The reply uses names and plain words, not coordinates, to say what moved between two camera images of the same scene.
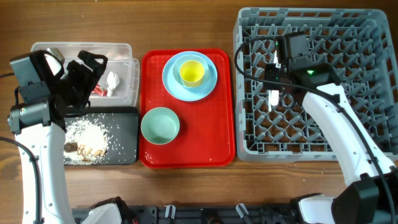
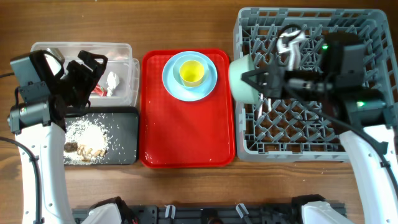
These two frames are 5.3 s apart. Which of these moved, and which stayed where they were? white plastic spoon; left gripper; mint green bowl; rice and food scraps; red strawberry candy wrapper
Moved: mint green bowl; white plastic spoon
Stayed: rice and food scraps; left gripper; red strawberry candy wrapper
